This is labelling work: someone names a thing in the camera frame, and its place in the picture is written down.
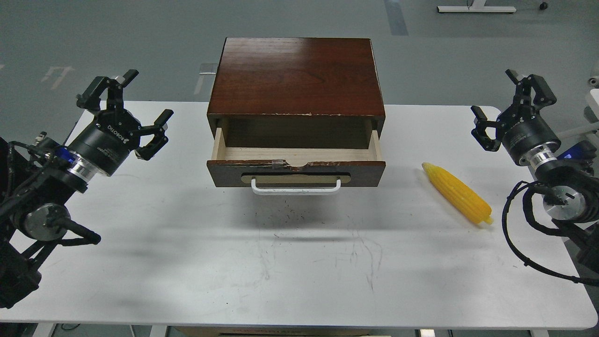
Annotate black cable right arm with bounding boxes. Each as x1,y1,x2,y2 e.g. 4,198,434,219
502,181,599,286

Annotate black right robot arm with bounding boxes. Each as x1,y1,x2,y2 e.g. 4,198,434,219
471,70,598,286

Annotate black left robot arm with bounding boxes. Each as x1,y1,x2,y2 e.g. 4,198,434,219
0,70,173,308

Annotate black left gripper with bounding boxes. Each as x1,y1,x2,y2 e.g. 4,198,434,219
68,70,174,176

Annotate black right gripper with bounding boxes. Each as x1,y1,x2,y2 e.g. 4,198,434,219
471,70,561,166

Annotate yellow corn cob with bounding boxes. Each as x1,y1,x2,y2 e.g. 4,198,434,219
421,162,494,225

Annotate dark wooden cabinet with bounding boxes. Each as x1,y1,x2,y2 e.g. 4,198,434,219
207,37,386,149

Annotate wooden drawer with white handle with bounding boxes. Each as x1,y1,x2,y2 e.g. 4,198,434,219
207,128,387,195

